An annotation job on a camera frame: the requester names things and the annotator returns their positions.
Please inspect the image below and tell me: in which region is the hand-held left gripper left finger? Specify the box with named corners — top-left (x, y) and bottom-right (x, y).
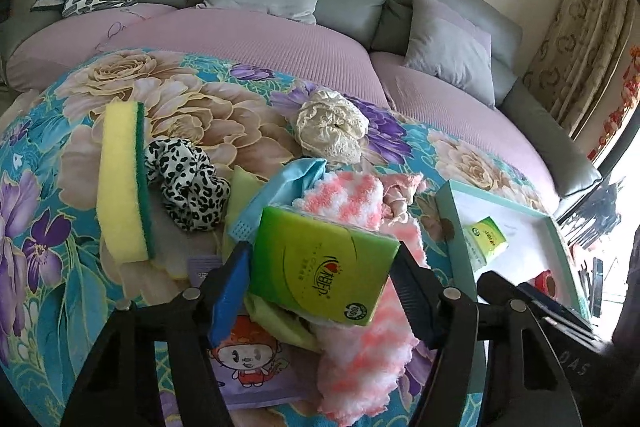
top-left (60, 241), bottom-right (256, 427)

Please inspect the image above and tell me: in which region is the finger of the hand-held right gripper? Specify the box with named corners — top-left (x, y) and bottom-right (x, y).
top-left (517, 281), bottom-right (596, 338)
top-left (477, 271), bottom-right (543, 313)

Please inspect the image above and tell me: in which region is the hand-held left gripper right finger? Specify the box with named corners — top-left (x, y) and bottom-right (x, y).
top-left (387, 246), bottom-right (576, 427)

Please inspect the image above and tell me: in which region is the teal cardboard box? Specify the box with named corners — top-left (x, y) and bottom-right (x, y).
top-left (435, 179), bottom-right (593, 323)

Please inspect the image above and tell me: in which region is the large green tissue pack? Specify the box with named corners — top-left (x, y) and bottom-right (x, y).
top-left (246, 205), bottom-right (401, 327)

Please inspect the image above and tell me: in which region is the light green cloth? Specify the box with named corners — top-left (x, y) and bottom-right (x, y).
top-left (222, 167), bottom-right (321, 353)

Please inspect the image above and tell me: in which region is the pink white fuzzy towel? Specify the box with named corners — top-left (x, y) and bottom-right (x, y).
top-left (292, 172), bottom-right (428, 413)

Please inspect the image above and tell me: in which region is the blue face mask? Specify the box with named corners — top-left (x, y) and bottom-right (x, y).
top-left (225, 157), bottom-right (328, 242)

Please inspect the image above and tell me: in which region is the yellow green sponge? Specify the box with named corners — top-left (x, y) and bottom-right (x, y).
top-left (96, 101), bottom-right (157, 264)

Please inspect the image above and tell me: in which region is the small red item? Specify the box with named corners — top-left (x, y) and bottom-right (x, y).
top-left (531, 269), bottom-right (558, 295)

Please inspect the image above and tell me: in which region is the small green tissue pack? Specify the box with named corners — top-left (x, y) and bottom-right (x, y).
top-left (461, 216), bottom-right (510, 269)

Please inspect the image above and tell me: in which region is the purple cartoon bag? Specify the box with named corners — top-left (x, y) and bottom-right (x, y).
top-left (187, 254), bottom-right (321, 408)

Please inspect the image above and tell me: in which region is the pink lace cloth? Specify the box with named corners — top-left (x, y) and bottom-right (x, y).
top-left (380, 172), bottom-right (427, 225)

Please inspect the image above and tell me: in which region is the leopard print scrunchie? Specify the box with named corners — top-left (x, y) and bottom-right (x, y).
top-left (144, 138), bottom-right (232, 233)

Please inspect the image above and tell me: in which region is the floral blanket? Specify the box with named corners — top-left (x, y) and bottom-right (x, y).
top-left (0, 47), bottom-right (556, 427)

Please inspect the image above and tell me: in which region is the cream lace scrunchie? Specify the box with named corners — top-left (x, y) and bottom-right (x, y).
top-left (287, 89), bottom-right (371, 165)

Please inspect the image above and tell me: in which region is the red hanging decoration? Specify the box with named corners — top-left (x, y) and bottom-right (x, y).
top-left (587, 47), bottom-right (640, 162)

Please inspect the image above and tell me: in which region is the grey and purple pillow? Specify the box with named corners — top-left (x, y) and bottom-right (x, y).
top-left (402, 0), bottom-right (496, 95)

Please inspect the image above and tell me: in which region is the pink sofa cover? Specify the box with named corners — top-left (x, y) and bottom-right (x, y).
top-left (5, 2), bottom-right (561, 208)

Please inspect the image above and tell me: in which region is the beige patterned curtain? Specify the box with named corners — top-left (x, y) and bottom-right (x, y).
top-left (522, 0), bottom-right (638, 142)

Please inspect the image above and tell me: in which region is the grey sofa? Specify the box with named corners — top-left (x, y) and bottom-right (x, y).
top-left (0, 0), bottom-right (603, 202)

